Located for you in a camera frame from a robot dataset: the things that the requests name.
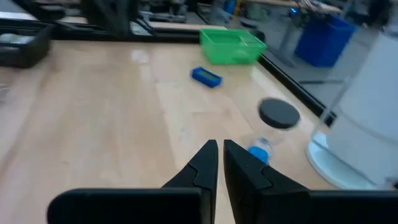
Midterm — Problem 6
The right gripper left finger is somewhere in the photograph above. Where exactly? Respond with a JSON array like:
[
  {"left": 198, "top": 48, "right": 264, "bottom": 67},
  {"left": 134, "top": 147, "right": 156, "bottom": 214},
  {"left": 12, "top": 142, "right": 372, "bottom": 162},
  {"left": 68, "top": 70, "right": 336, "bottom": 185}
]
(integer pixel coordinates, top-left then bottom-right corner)
[{"left": 46, "top": 139, "right": 220, "bottom": 224}]

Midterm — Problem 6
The blue digital timer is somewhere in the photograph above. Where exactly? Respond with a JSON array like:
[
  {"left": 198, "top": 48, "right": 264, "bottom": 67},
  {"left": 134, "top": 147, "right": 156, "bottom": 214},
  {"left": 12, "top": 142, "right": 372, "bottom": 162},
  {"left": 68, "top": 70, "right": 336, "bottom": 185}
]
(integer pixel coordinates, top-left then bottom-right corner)
[{"left": 190, "top": 66, "right": 224, "bottom": 89}]

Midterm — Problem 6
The black plastic tray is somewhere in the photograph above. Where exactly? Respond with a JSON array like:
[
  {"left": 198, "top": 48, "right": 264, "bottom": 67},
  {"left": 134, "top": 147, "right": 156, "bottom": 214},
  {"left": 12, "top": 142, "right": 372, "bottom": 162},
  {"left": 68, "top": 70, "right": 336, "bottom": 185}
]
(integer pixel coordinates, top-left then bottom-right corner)
[{"left": 0, "top": 22, "right": 54, "bottom": 69}]

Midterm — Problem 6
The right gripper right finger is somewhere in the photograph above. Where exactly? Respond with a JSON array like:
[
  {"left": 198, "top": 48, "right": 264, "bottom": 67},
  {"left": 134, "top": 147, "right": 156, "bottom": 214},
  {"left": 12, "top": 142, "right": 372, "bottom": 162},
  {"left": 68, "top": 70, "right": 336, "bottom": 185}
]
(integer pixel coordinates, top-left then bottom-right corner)
[{"left": 223, "top": 139, "right": 398, "bottom": 224}]

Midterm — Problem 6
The green plastic bin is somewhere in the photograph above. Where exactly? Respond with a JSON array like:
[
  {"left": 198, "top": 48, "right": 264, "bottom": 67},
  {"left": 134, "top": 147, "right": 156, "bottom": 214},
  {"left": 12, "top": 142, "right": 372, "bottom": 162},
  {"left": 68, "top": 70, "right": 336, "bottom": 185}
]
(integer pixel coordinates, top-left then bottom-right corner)
[{"left": 198, "top": 27, "right": 268, "bottom": 66}]

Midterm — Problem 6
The blue storage bin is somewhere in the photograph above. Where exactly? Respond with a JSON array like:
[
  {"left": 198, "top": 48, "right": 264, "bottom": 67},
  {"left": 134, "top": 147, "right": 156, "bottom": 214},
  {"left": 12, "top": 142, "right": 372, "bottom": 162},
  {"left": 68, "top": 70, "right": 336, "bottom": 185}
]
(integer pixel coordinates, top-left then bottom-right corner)
[{"left": 294, "top": 14, "right": 359, "bottom": 68}]

